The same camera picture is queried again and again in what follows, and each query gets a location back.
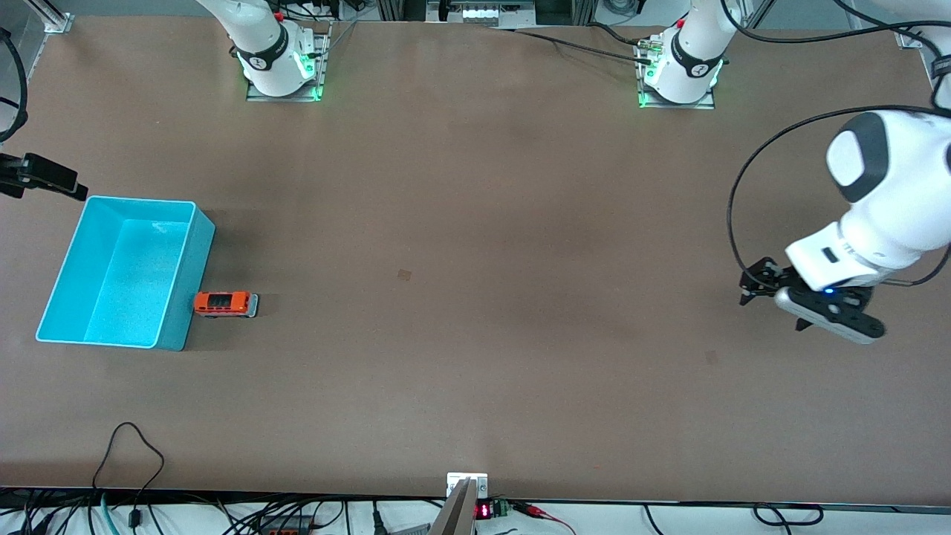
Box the white metal bracket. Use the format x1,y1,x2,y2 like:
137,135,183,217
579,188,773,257
447,473,489,499

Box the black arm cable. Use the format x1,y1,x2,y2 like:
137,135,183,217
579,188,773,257
0,28,29,143
717,0,951,288

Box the long black table cable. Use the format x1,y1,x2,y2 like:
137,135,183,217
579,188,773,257
493,27,655,66

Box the short black table cable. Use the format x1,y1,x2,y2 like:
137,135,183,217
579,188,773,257
587,22,647,47

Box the orange toy bus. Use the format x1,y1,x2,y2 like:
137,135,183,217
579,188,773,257
194,291,259,320

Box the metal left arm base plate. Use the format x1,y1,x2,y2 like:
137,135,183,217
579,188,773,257
639,37,716,110

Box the black looped cable with plug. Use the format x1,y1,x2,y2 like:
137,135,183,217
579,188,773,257
92,422,166,530

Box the blue plastic box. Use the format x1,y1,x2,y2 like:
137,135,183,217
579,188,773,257
36,195,216,351

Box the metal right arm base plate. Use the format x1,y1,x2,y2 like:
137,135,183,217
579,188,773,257
247,21,331,103

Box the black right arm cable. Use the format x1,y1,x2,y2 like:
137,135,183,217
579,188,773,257
0,28,29,143

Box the dark equipment rack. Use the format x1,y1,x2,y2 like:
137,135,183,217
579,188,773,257
375,0,599,27

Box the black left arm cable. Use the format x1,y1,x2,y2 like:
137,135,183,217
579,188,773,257
717,0,951,288

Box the black coiled cable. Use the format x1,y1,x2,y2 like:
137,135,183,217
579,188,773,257
753,503,825,528

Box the grey camera post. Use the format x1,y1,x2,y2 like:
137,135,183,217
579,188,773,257
429,478,477,535

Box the red wire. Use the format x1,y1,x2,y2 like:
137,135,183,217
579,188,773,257
511,502,579,535

